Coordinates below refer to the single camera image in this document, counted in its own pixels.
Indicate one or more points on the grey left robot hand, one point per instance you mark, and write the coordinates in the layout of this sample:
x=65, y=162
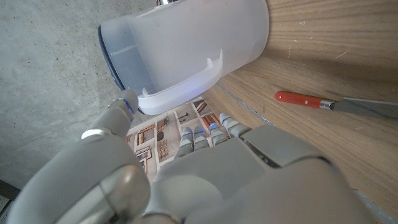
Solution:
x=248, y=180

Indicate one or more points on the translucent plastic pitcher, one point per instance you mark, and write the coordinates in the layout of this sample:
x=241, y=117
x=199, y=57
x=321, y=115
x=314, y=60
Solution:
x=186, y=40

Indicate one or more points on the dark blue pitcher lid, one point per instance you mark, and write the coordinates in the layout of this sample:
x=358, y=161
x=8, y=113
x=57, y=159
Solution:
x=107, y=59

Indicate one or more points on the printed bookshelf backdrop cloth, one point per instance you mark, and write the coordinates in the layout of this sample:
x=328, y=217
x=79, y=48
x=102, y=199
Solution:
x=168, y=133

